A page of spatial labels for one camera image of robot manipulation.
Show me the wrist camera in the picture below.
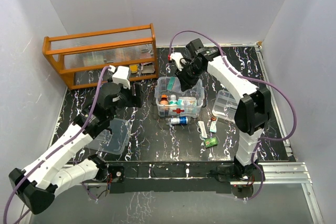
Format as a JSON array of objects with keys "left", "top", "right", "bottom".
[
  {"left": 169, "top": 52, "right": 188, "bottom": 71},
  {"left": 109, "top": 65, "right": 131, "bottom": 90}
]

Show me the clear box lid with handle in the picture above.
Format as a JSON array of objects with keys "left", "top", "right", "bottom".
[{"left": 87, "top": 118, "right": 131, "bottom": 155}]

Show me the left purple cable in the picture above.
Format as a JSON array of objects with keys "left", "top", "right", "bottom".
[{"left": 4, "top": 65, "right": 116, "bottom": 224}]

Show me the clear bag teal header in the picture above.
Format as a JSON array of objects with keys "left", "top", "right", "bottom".
[{"left": 166, "top": 77, "right": 181, "bottom": 92}]

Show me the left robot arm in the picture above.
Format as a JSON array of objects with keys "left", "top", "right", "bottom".
[{"left": 9, "top": 82, "right": 143, "bottom": 215}]

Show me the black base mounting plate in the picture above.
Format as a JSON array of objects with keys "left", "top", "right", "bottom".
[{"left": 106, "top": 161, "right": 266, "bottom": 195}]

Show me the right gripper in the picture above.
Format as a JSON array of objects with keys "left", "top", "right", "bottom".
[{"left": 175, "top": 62, "right": 205, "bottom": 91}]

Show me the cardboard box on shelf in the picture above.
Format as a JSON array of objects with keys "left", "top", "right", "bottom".
[{"left": 140, "top": 62, "right": 155, "bottom": 74}]

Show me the blue white spray can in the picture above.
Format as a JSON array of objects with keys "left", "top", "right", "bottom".
[{"left": 168, "top": 116, "right": 190, "bottom": 125}]

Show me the orange wooden shelf rack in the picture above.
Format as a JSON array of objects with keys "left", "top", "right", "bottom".
[{"left": 42, "top": 24, "right": 159, "bottom": 90}]

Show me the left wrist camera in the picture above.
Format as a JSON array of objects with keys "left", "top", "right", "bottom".
[{"left": 109, "top": 65, "right": 131, "bottom": 90}]

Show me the white teal ointment tube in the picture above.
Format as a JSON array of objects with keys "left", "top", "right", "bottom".
[{"left": 209, "top": 120, "right": 217, "bottom": 133}]

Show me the clear divider tray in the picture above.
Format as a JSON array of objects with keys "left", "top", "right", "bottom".
[{"left": 212, "top": 90, "right": 238, "bottom": 123}]

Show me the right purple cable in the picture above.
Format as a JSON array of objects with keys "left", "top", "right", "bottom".
[{"left": 169, "top": 30, "right": 299, "bottom": 200}]

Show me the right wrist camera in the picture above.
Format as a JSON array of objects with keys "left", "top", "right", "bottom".
[{"left": 169, "top": 52, "right": 188, "bottom": 71}]

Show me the clear first aid box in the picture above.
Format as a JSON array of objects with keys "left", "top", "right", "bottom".
[{"left": 155, "top": 77, "right": 205, "bottom": 118}]

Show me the green small packet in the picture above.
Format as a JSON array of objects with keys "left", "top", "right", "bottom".
[{"left": 204, "top": 137, "right": 218, "bottom": 148}]

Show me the white bottle green band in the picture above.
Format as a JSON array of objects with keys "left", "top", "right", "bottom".
[{"left": 169, "top": 94, "right": 178, "bottom": 105}]

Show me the purple cable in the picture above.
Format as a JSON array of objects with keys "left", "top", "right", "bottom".
[
  {"left": 4, "top": 65, "right": 116, "bottom": 224},
  {"left": 169, "top": 30, "right": 299, "bottom": 200}
]

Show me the brown bottle orange cap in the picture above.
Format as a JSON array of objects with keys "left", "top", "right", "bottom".
[{"left": 160, "top": 94, "right": 169, "bottom": 105}]

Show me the yellow item on shelf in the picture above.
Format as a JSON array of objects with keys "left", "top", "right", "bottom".
[{"left": 129, "top": 64, "right": 138, "bottom": 74}]

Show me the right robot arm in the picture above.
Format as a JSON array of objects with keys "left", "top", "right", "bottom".
[{"left": 170, "top": 39, "right": 271, "bottom": 180}]

